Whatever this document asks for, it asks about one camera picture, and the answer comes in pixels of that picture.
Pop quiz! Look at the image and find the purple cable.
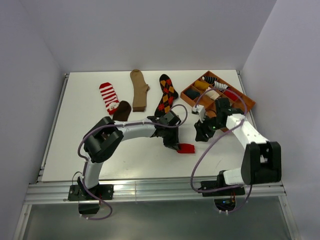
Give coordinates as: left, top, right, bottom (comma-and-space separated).
190, 87, 253, 214
76, 103, 188, 221

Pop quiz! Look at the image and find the red patterned sock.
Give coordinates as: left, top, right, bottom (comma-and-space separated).
177, 143, 196, 154

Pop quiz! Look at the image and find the red white striped sock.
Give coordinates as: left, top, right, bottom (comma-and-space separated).
99, 82, 120, 115

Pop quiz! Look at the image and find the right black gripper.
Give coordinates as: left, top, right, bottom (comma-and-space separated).
194, 113, 225, 143

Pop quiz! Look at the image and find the black argyle sock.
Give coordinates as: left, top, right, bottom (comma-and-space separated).
154, 74, 179, 118

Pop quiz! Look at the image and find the mustard rolled sock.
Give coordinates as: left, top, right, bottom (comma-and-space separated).
193, 80, 210, 91

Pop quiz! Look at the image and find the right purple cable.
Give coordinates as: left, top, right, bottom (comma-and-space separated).
190, 87, 253, 214

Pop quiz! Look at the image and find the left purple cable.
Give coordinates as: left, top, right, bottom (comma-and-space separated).
76, 103, 188, 221

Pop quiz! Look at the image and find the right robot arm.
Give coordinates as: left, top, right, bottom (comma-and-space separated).
191, 98, 282, 195

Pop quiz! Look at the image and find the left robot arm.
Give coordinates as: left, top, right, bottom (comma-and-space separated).
77, 111, 182, 200

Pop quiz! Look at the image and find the brown striped-cuff sock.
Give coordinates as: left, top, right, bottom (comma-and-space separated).
112, 101, 132, 122

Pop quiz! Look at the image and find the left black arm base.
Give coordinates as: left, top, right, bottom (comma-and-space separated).
67, 182, 114, 216

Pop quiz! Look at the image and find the cream rolled sock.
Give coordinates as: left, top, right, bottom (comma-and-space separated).
205, 88, 220, 101

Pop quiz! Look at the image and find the orange compartment tray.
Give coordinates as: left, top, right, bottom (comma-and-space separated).
180, 70, 256, 124

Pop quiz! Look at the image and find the black white striped rolled sock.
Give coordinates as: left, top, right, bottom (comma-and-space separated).
201, 76, 218, 85

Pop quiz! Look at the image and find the red rolled sock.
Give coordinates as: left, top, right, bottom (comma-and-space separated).
223, 90, 241, 102

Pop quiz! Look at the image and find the navy blue sock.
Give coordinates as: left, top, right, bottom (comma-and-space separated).
184, 88, 201, 100

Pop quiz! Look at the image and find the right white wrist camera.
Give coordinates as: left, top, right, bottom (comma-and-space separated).
191, 104, 206, 123

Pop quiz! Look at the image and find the white grey striped rolled sock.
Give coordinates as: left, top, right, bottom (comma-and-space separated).
213, 81, 230, 92

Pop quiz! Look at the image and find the tan sock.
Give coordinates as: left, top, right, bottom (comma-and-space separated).
130, 69, 150, 112

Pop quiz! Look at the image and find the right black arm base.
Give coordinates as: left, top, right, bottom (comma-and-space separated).
198, 180, 246, 212

